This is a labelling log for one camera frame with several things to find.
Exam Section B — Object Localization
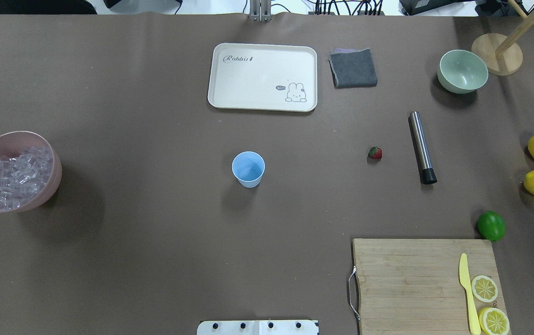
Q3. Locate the light blue cup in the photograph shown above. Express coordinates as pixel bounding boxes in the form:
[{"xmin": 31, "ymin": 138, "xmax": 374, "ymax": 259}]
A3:
[{"xmin": 232, "ymin": 151, "xmax": 265, "ymax": 188}]

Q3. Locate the pile of ice cubes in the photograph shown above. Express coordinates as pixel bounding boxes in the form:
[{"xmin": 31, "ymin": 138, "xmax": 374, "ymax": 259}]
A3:
[{"xmin": 0, "ymin": 146, "xmax": 53, "ymax": 211}]

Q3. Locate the wooden cup rack stand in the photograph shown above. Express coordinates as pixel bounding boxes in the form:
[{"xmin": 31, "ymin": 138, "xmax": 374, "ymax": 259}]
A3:
[{"xmin": 471, "ymin": 0, "xmax": 534, "ymax": 76}]

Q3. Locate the cream rabbit tray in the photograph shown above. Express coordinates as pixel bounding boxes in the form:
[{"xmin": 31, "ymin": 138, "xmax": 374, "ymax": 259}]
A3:
[{"xmin": 207, "ymin": 43, "xmax": 318, "ymax": 112}]

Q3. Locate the red strawberry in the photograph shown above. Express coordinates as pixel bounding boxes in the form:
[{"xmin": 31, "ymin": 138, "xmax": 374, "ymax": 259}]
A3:
[{"xmin": 367, "ymin": 146, "xmax": 383, "ymax": 161}]

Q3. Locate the grey folded cloth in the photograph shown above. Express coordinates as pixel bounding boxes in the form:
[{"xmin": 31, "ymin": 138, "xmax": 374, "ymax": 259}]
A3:
[{"xmin": 328, "ymin": 47, "xmax": 378, "ymax": 88}]

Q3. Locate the steel muddler black tip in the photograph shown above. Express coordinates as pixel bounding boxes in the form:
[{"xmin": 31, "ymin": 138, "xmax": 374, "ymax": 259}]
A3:
[{"xmin": 408, "ymin": 111, "xmax": 437, "ymax": 185}]

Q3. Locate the bamboo cutting board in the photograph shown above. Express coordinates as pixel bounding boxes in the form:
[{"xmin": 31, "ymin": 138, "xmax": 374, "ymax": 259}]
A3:
[{"xmin": 352, "ymin": 238, "xmax": 501, "ymax": 335}]

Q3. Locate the mint green bowl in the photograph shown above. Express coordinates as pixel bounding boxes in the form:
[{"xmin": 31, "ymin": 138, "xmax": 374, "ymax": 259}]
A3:
[{"xmin": 437, "ymin": 49, "xmax": 489, "ymax": 94}]

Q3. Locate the yellow plastic knife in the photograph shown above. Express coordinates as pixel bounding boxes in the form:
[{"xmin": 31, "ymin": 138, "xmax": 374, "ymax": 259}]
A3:
[{"xmin": 458, "ymin": 253, "xmax": 481, "ymax": 335}]

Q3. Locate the green lime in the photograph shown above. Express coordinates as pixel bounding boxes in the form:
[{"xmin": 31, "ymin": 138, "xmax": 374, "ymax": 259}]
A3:
[{"xmin": 477, "ymin": 210, "xmax": 506, "ymax": 241}]

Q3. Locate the upper lemon slice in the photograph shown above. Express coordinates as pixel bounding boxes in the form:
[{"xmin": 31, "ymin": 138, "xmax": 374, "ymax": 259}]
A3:
[{"xmin": 471, "ymin": 275, "xmax": 499, "ymax": 303}]

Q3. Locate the lemon slice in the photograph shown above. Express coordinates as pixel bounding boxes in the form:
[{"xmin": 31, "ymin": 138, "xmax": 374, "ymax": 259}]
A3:
[
  {"xmin": 478, "ymin": 307, "xmax": 511, "ymax": 335},
  {"xmin": 471, "ymin": 275, "xmax": 499, "ymax": 303}
]

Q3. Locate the pink bowl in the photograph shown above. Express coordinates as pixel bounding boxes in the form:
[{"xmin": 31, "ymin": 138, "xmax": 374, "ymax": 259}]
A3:
[{"xmin": 0, "ymin": 131, "xmax": 61, "ymax": 213}]

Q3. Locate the lower lemon slice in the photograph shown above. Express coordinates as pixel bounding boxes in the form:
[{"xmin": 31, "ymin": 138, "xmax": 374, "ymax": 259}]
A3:
[{"xmin": 478, "ymin": 307, "xmax": 511, "ymax": 335}]

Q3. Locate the aluminium frame post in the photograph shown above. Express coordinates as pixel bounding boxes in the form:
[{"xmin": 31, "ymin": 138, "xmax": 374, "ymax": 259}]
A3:
[{"xmin": 248, "ymin": 0, "xmax": 273, "ymax": 22}]

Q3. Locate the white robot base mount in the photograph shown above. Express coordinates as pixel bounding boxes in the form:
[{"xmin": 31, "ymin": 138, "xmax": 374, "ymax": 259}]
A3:
[{"xmin": 196, "ymin": 319, "xmax": 320, "ymax": 335}]

